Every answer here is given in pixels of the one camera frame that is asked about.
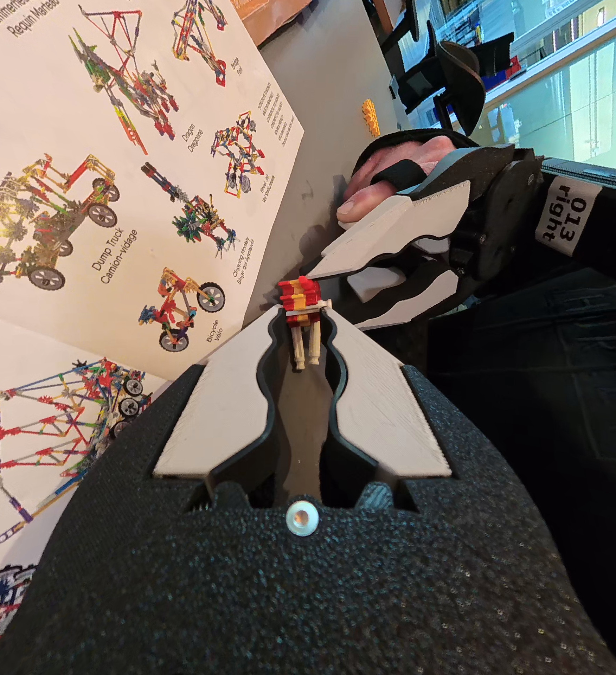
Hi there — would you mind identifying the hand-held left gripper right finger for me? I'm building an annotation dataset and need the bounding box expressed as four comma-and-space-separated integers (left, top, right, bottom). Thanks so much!
323, 306, 452, 480

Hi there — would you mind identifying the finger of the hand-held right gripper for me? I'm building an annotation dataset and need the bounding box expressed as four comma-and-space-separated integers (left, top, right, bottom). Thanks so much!
305, 179, 473, 281
346, 257, 461, 331

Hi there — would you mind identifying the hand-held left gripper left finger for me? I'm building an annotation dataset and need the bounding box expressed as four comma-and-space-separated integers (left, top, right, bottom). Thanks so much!
152, 305, 282, 480

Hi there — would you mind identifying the red plastic connector piece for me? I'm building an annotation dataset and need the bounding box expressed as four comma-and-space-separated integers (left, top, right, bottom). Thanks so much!
278, 276, 323, 327

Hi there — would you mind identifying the white printed instruction sheet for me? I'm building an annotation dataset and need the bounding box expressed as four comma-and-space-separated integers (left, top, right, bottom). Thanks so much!
0, 0, 306, 673

